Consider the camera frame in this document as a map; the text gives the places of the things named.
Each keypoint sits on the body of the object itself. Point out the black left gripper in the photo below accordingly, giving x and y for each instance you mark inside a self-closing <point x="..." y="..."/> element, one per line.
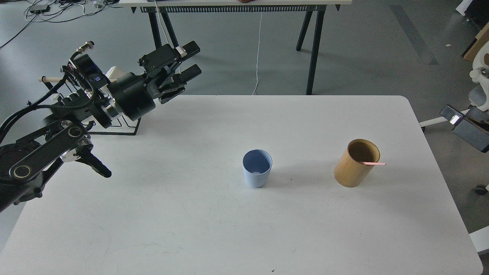
<point x="134" y="95"/>

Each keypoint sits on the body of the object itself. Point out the blue plastic cup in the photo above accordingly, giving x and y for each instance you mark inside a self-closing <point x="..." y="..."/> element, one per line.
<point x="257" y="165"/>

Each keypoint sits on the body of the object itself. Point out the pink chopstick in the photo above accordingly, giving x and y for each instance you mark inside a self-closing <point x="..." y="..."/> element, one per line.
<point x="374" y="163"/>

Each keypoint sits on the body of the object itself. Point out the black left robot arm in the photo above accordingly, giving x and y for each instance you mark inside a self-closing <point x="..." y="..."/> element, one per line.
<point x="83" y="97"/>

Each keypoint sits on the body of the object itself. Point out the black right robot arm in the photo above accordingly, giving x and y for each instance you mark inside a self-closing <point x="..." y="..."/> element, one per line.
<point x="472" y="126"/>

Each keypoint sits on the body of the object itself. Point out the white square mug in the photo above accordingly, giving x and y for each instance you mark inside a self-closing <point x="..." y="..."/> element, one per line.
<point x="114" y="73"/>

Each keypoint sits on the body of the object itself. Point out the background table black legs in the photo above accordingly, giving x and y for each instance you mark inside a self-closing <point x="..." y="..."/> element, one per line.
<point x="234" y="23"/>

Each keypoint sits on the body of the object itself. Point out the bamboo cylinder holder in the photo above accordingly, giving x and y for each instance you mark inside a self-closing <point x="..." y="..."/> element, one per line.
<point x="351" y="169"/>

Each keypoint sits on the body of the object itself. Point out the white office chair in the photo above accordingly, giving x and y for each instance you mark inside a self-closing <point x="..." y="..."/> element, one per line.
<point x="478" y="96"/>

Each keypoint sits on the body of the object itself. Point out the cardboard box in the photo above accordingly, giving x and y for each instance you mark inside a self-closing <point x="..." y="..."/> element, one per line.
<point x="480" y="40"/>

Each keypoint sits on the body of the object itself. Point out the black wire mug rack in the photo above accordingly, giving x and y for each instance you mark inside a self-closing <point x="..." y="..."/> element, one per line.
<point x="122" y="125"/>

